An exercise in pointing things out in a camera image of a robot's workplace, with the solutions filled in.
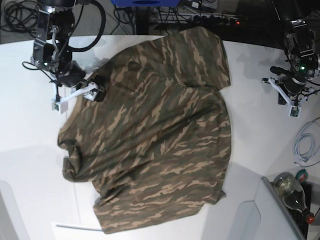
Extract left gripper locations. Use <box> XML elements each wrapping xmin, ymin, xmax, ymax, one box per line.
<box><xmin>277</xmin><ymin>76</ymin><xmax>307</xmax><ymax>105</ymax></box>

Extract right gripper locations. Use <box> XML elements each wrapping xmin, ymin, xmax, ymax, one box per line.
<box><xmin>58</xmin><ymin>62</ymin><xmax>107</xmax><ymax>102</ymax></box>

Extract camouflage t-shirt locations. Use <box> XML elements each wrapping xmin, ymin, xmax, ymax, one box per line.
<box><xmin>57</xmin><ymin>26</ymin><xmax>232</xmax><ymax>234</ymax></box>

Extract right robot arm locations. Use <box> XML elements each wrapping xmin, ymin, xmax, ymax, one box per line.
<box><xmin>31</xmin><ymin>0</ymin><xmax>106</xmax><ymax>102</ymax></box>

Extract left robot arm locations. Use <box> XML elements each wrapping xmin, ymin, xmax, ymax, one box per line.
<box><xmin>270</xmin><ymin>0</ymin><xmax>320</xmax><ymax>107</ymax></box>

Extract green tape roll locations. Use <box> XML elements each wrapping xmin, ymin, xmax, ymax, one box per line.
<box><xmin>295</xmin><ymin>168</ymin><xmax>309</xmax><ymax>183</ymax></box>

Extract clear plastic bottle red cap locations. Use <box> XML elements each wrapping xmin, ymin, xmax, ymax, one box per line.
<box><xmin>273</xmin><ymin>172</ymin><xmax>315</xmax><ymax>225</ymax></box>

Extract black power strip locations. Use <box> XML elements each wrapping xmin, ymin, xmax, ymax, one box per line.
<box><xmin>192</xmin><ymin>14</ymin><xmax>243</xmax><ymax>27</ymax></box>

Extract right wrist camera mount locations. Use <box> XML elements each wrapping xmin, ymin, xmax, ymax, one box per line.
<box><xmin>51</xmin><ymin>79</ymin><xmax>99</xmax><ymax>114</ymax></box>

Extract white coiled cable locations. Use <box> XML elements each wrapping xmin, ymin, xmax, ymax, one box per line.
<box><xmin>292</xmin><ymin>117</ymin><xmax>320</xmax><ymax>168</ymax></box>

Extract black coiled cables on floor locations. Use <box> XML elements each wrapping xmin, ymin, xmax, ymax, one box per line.
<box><xmin>0</xmin><ymin>0</ymin><xmax>41</xmax><ymax>36</ymax></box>

